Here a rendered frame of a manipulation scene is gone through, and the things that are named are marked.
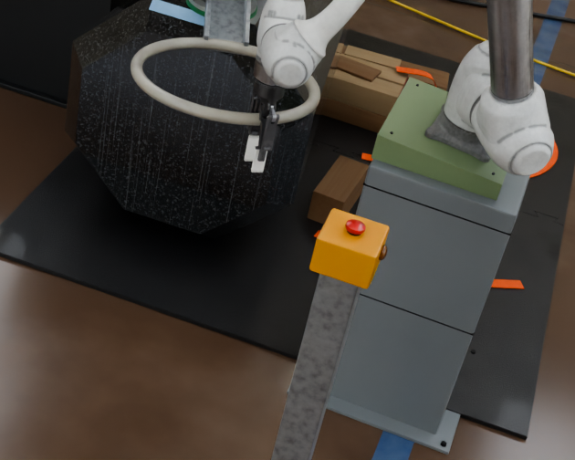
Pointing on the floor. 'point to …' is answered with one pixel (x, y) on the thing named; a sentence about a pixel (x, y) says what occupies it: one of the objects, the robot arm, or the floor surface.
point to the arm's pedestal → (421, 300)
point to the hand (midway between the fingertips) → (256, 154)
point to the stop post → (327, 328)
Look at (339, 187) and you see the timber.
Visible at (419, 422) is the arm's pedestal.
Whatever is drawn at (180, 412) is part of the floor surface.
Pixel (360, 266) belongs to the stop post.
